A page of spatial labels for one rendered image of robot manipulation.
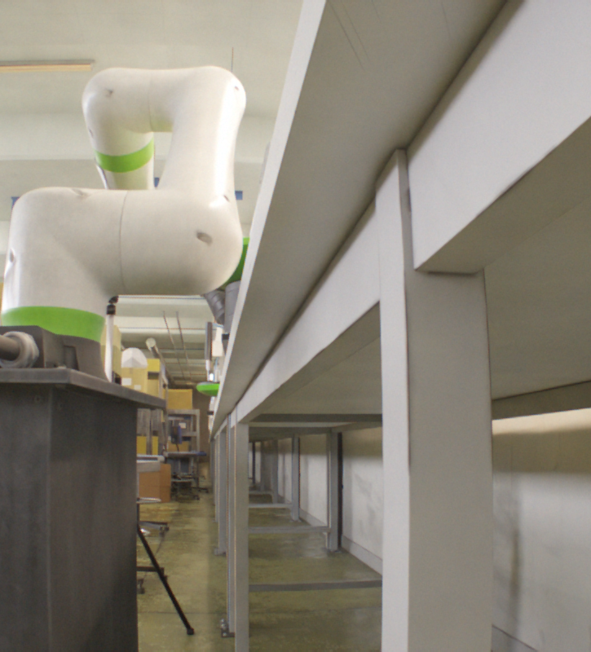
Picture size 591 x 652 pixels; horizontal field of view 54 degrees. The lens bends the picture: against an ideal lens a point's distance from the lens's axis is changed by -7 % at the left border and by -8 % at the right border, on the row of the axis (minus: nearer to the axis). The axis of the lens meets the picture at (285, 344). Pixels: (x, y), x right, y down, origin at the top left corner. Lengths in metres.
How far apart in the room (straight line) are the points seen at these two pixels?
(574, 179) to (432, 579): 0.17
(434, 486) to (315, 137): 0.16
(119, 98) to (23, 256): 0.42
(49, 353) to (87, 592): 0.25
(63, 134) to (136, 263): 6.32
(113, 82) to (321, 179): 0.79
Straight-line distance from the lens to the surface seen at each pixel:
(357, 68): 0.24
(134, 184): 1.20
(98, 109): 1.09
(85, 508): 0.64
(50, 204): 0.75
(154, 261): 0.72
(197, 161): 0.83
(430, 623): 0.28
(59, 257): 0.73
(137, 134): 1.13
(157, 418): 9.73
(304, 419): 2.57
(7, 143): 7.14
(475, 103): 0.23
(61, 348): 0.71
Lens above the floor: 0.74
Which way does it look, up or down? 10 degrees up
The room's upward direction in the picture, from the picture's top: straight up
